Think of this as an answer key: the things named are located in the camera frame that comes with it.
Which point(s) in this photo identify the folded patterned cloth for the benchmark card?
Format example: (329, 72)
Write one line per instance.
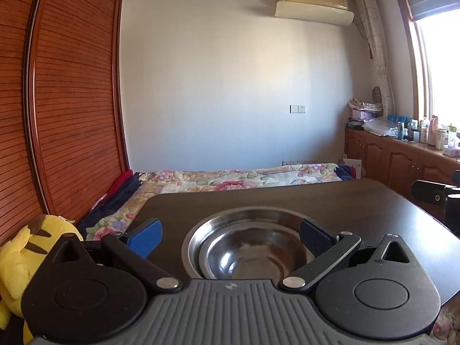
(364, 105)

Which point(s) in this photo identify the white wall radiator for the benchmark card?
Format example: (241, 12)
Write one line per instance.
(298, 162)

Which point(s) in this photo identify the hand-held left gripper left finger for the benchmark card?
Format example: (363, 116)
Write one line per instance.
(145, 239)

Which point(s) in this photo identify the floral bed cover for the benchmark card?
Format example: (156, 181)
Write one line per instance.
(111, 205)

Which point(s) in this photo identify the patterned beige curtain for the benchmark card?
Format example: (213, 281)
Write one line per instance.
(377, 43)

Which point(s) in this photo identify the floral blanket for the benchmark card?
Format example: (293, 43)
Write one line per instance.
(215, 179)

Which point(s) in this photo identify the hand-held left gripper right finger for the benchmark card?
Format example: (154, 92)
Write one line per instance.
(316, 239)

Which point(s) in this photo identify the large steel bowl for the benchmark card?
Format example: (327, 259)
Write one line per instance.
(185, 248)

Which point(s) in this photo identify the green-capped bottle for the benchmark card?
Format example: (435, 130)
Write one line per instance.
(452, 131)

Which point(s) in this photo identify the white wall air conditioner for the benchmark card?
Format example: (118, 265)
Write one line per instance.
(312, 5)

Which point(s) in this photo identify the red cloth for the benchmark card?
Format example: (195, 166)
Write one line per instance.
(120, 183)

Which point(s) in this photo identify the dark book stack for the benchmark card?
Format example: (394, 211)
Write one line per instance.
(354, 125)

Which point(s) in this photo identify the white paper bag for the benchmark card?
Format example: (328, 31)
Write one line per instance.
(353, 169)

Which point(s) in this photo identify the tissue box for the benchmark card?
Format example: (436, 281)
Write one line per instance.
(452, 149)

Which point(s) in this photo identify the wooden cabinet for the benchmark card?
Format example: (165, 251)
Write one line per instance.
(388, 158)

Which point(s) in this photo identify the yellow plush toy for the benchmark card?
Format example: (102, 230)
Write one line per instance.
(18, 262)

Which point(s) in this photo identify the pink bottle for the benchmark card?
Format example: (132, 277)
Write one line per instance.
(434, 131)

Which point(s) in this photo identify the blue spray can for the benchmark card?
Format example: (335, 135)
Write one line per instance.
(401, 131)

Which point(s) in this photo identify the white bottle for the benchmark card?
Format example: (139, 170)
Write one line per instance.
(424, 133)

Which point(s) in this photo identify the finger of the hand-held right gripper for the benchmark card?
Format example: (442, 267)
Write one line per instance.
(429, 194)

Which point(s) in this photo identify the white wall socket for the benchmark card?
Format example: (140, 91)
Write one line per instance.
(298, 109)

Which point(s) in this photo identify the clear plastic bag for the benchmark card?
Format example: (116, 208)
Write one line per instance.
(379, 126)

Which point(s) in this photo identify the wooden wardrobe door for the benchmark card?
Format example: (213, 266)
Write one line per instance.
(64, 97)

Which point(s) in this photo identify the blue toiletry bottles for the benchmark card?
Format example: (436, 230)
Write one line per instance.
(397, 119)

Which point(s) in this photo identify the small steel bowl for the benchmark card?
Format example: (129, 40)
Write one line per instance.
(251, 255)
(196, 257)

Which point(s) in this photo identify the window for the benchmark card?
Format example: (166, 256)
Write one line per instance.
(440, 72)

